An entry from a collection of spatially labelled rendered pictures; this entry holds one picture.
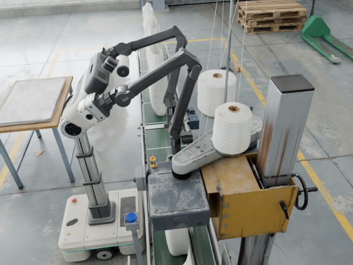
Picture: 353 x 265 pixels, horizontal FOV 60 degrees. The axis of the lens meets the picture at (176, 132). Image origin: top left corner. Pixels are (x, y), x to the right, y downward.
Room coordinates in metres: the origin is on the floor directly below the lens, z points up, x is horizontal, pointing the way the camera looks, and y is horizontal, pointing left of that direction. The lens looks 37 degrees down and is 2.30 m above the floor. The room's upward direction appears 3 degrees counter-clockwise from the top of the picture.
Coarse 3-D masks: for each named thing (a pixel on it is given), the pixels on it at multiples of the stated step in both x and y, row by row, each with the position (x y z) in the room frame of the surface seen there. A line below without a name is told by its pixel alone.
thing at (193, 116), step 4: (188, 108) 2.93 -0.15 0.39; (192, 108) 2.86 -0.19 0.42; (188, 112) 2.88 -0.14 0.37; (192, 112) 2.84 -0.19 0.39; (188, 116) 2.79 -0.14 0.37; (192, 116) 2.75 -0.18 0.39; (196, 116) 2.75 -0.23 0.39; (192, 120) 2.68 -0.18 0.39; (196, 120) 2.68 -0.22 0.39; (188, 124) 2.70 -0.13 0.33; (192, 124) 2.67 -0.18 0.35; (196, 124) 2.68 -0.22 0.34; (188, 128) 2.68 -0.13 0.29; (192, 128) 2.67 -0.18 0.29; (196, 128) 2.68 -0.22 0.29
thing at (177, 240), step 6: (168, 234) 1.13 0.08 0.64; (174, 234) 1.12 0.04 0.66; (180, 234) 1.11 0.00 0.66; (168, 240) 1.15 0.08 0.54; (174, 240) 1.11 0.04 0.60; (180, 240) 1.11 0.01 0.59; (186, 240) 1.11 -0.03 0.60; (168, 246) 1.16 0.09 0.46; (174, 246) 1.11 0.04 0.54; (180, 246) 1.11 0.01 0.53; (186, 246) 1.11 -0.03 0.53; (174, 252) 1.11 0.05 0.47; (180, 252) 1.12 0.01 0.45; (186, 252) 1.12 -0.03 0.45
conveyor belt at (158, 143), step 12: (156, 132) 2.51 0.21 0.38; (168, 132) 2.50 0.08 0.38; (156, 144) 2.32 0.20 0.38; (168, 144) 2.32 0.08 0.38; (156, 156) 2.15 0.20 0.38; (192, 228) 1.35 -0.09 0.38; (204, 228) 1.34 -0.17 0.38; (156, 240) 1.26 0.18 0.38; (204, 240) 1.25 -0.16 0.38; (156, 252) 1.17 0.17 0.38; (168, 252) 1.17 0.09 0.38; (204, 252) 1.15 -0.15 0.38; (156, 264) 1.08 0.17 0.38; (168, 264) 1.08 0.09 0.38; (180, 264) 1.08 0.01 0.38; (204, 264) 1.07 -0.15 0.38
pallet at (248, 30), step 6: (240, 18) 6.76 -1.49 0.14; (288, 18) 6.62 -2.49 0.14; (294, 18) 6.60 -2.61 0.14; (246, 24) 6.39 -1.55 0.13; (288, 24) 6.26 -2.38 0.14; (294, 24) 6.26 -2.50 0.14; (300, 24) 6.27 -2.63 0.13; (246, 30) 6.20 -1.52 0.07; (252, 30) 6.21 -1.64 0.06; (264, 30) 6.29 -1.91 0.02; (270, 30) 6.28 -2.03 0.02; (276, 30) 6.24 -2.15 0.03; (282, 30) 6.26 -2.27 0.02; (288, 30) 6.25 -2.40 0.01; (294, 30) 6.26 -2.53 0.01
